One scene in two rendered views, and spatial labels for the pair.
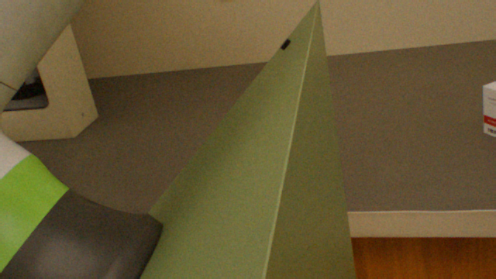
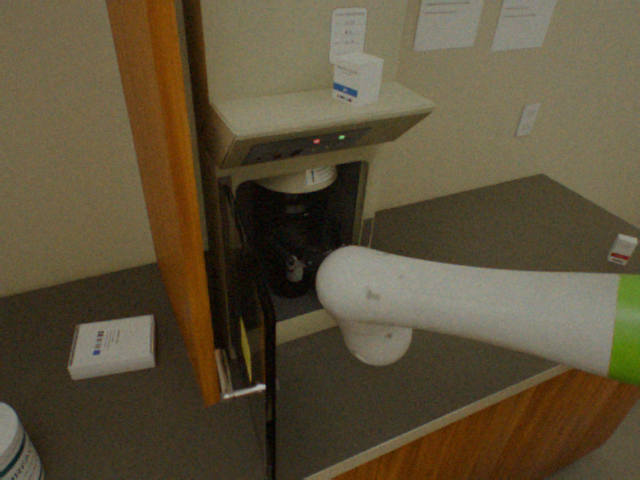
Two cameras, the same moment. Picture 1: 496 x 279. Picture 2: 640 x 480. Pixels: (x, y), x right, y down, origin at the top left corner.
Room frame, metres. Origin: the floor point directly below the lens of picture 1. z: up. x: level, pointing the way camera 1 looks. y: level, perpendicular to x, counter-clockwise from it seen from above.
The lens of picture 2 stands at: (0.69, 1.04, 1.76)
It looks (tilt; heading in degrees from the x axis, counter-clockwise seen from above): 37 degrees down; 313
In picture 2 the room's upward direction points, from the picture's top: 4 degrees clockwise
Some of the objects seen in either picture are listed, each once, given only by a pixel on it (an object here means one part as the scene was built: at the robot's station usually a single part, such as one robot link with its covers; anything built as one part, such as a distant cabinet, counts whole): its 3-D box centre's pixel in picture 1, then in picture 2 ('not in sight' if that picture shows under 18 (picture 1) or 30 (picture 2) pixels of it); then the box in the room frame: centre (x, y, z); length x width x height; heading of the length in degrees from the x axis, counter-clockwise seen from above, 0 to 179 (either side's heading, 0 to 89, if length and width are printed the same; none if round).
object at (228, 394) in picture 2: not in sight; (235, 373); (1.06, 0.79, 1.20); 0.10 x 0.05 x 0.03; 153
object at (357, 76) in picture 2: not in sight; (357, 78); (1.14, 0.48, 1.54); 0.05 x 0.05 x 0.06; 89
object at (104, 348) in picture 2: not in sight; (115, 345); (1.44, 0.83, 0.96); 0.16 x 0.12 x 0.04; 59
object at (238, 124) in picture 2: not in sight; (324, 134); (1.15, 0.53, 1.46); 0.32 x 0.11 x 0.10; 71
